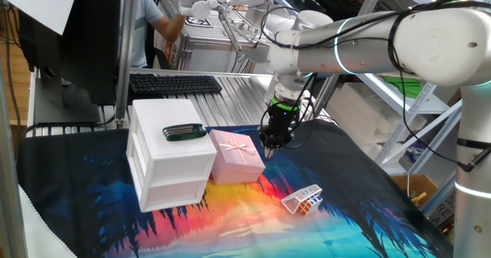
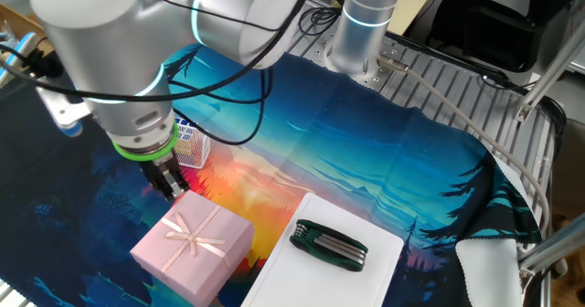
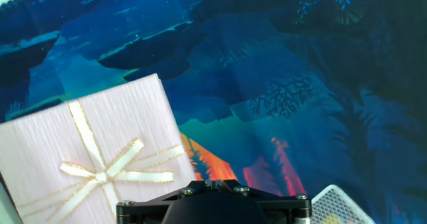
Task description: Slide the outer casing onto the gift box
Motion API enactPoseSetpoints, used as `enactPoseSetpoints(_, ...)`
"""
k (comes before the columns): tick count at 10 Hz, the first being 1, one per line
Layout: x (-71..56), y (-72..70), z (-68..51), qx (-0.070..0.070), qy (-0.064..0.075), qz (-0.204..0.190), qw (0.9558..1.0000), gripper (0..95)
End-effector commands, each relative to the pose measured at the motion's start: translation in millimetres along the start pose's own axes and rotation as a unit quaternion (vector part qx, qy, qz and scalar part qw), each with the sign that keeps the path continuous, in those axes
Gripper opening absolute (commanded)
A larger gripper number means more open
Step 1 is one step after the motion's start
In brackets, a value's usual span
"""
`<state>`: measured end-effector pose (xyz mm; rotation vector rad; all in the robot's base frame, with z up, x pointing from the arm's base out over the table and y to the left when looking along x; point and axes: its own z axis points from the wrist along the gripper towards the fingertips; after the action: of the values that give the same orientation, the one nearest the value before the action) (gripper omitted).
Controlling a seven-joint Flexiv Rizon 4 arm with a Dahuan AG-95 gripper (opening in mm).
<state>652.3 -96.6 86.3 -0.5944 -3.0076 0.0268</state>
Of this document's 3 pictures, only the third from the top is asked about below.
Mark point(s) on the white plastic drawer cabinet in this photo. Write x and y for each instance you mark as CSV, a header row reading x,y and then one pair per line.
x,y
6,214

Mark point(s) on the colourful landscape tablecloth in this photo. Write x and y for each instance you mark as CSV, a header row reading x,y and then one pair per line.
x,y
267,67

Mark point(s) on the white rubik's cube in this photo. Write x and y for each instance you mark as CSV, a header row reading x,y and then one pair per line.
x,y
337,204

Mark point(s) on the pink gift box lid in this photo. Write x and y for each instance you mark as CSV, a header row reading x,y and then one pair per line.
x,y
100,134

